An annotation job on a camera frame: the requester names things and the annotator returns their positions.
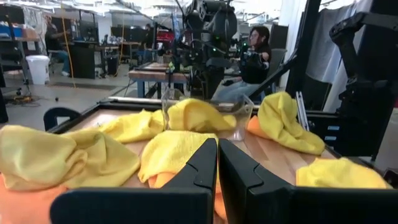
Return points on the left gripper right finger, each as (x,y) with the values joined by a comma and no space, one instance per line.
(295,205)

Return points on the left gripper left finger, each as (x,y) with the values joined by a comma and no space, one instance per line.
(140,205)

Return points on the orange microfiber towel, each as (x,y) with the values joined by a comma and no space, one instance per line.
(256,127)
(21,205)
(160,180)

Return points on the yellow microfiber towel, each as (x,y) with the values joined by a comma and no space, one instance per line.
(196,115)
(171,152)
(280,124)
(133,127)
(339,174)
(46,155)

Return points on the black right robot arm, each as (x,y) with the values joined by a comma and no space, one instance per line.
(211,31)

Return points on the clear plastic basket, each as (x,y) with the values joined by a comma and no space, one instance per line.
(244,121)

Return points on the wooden table blue legs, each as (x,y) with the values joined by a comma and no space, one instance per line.
(155,76)

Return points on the person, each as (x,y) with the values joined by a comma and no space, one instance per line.
(53,37)
(253,68)

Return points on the grey office chair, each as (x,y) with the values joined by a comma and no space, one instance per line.
(276,62)

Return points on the black cabinet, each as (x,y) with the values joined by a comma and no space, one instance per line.
(82,60)

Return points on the white hanging cloth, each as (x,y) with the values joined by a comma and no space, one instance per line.
(326,46)

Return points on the white trash bin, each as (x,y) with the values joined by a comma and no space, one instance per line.
(38,70)

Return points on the dark computer monitors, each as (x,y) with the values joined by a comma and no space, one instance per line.
(133,34)

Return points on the red box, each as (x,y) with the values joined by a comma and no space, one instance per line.
(164,35)

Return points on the storage shelf with bins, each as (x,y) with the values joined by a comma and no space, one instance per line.
(18,40)

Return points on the silver metal bracket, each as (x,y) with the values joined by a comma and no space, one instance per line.
(301,109)

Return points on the black arched frame clip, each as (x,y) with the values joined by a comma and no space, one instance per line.
(49,118)

